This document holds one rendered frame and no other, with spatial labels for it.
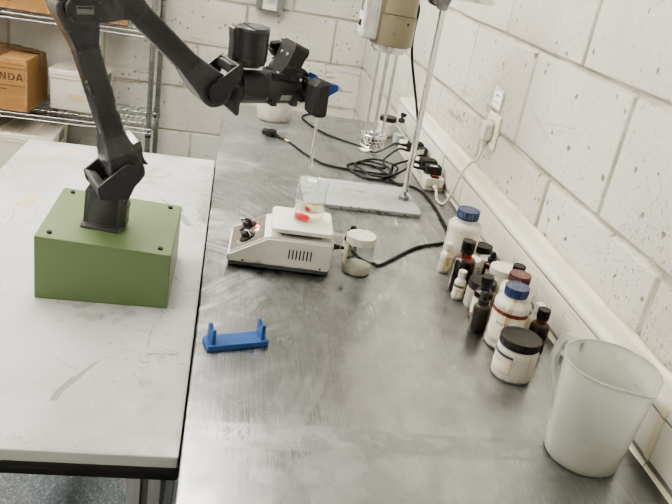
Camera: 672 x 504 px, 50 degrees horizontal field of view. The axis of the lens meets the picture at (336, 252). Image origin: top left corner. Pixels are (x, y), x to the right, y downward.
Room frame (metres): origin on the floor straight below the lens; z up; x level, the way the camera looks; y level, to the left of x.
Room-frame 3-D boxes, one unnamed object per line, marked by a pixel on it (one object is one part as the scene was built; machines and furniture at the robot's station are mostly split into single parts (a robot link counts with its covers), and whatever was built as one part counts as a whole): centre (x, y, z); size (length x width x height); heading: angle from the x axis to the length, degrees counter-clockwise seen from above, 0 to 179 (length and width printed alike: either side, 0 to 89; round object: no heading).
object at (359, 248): (1.33, -0.05, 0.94); 0.06 x 0.06 x 0.08
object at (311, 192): (1.34, 0.07, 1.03); 0.07 x 0.06 x 0.08; 12
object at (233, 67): (1.22, 0.22, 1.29); 0.11 x 0.08 x 0.12; 126
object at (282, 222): (1.33, 0.08, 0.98); 0.12 x 0.12 x 0.01; 7
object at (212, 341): (0.98, 0.13, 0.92); 0.10 x 0.03 x 0.04; 119
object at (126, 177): (1.12, 0.39, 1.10); 0.09 x 0.07 x 0.06; 36
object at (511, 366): (1.04, -0.32, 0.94); 0.07 x 0.07 x 0.07
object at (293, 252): (1.33, 0.10, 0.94); 0.22 x 0.13 x 0.08; 97
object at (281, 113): (2.45, 0.29, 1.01); 0.14 x 0.14 x 0.21
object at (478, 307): (1.17, -0.27, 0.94); 0.03 x 0.03 x 0.08
